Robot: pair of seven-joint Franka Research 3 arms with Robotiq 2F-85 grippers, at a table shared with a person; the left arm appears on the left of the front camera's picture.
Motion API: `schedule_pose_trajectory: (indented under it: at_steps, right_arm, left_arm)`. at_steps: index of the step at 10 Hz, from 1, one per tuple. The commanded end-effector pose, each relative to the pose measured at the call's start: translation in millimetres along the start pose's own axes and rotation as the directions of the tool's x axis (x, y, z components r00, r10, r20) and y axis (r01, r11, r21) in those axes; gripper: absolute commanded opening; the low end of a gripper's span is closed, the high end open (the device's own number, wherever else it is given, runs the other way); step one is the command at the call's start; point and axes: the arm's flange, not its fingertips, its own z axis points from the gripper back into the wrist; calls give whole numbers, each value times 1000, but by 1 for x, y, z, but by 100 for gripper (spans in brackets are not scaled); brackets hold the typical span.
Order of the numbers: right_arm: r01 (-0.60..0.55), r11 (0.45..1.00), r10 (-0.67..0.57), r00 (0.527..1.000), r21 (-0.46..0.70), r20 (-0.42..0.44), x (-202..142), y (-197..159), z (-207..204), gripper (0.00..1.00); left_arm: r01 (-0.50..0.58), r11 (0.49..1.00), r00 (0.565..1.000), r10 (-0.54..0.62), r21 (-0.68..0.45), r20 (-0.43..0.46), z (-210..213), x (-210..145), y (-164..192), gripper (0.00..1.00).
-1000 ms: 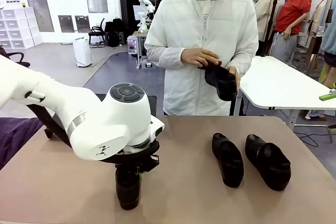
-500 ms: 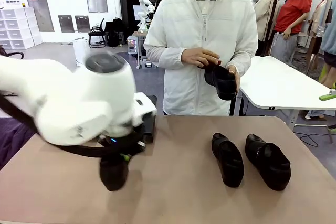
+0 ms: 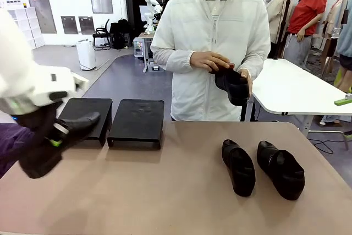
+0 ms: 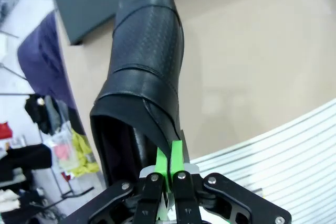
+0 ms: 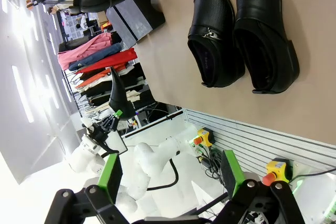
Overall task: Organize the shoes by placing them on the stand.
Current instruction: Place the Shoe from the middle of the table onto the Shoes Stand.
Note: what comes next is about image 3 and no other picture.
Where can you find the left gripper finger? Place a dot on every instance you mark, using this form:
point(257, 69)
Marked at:
point(61, 129)
point(56, 142)

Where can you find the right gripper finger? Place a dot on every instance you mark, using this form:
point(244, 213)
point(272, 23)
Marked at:
point(348, 136)
point(343, 101)

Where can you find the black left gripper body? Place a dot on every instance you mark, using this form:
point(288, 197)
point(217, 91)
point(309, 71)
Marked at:
point(35, 119)

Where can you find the black plain loafer shoe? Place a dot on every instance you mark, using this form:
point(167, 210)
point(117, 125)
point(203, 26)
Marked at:
point(233, 89)
point(82, 123)

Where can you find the dark shoe brush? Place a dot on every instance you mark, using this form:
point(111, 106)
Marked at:
point(230, 66)

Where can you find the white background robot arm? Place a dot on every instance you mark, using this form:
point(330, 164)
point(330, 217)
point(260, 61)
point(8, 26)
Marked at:
point(150, 1)

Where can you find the person's right forearm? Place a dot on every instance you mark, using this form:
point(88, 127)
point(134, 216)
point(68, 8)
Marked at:
point(170, 60)

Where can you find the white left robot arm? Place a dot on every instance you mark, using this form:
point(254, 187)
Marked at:
point(16, 67)

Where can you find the person's left forearm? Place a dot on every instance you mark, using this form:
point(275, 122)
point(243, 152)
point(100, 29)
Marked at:
point(257, 61)

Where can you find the black metal shoe stand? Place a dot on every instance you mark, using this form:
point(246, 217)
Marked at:
point(82, 105)
point(137, 125)

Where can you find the person's left hand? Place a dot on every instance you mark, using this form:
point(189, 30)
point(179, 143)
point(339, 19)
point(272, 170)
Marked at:
point(248, 76)

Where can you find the person's right hand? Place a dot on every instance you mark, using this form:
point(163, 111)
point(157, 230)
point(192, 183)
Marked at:
point(204, 59)

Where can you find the purple cloth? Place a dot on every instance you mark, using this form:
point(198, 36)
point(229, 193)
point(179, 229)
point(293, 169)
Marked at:
point(11, 147)

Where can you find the white table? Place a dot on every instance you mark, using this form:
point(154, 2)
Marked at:
point(288, 86)

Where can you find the beige hanging garment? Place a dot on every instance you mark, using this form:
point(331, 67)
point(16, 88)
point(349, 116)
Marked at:
point(331, 26)

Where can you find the white air purifier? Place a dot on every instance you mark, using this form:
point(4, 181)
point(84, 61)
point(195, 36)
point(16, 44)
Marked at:
point(85, 54)

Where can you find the white drawer cabinet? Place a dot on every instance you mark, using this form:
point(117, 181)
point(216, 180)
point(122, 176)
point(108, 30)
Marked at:
point(33, 31)

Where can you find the metal clothes rack pole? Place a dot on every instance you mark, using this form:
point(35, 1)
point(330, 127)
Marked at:
point(343, 12)

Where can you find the person in red shirt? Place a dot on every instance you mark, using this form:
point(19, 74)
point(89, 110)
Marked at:
point(305, 15)

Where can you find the black tripod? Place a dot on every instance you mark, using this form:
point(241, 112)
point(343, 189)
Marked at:
point(283, 26)

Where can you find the black office chair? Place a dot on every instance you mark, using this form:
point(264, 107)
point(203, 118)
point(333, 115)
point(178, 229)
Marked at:
point(101, 36)

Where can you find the mannequin in beige coat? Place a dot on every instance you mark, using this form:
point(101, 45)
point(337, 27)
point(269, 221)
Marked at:
point(277, 12)

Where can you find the black backpack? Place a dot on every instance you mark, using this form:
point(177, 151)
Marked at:
point(119, 34)

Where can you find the computer tower with lights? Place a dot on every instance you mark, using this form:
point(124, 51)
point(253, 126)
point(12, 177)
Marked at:
point(138, 48)

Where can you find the small desk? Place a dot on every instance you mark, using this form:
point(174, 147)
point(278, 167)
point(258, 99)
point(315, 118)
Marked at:
point(145, 35)

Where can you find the person in white jacket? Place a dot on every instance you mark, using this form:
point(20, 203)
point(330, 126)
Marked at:
point(192, 26)

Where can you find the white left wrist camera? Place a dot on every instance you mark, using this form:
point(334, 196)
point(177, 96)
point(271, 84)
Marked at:
point(81, 82)

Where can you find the small grey wall panel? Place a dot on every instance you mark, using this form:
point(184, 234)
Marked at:
point(69, 25)
point(86, 25)

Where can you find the grey wall door panel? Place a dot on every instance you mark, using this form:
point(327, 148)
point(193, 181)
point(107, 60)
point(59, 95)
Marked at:
point(44, 15)

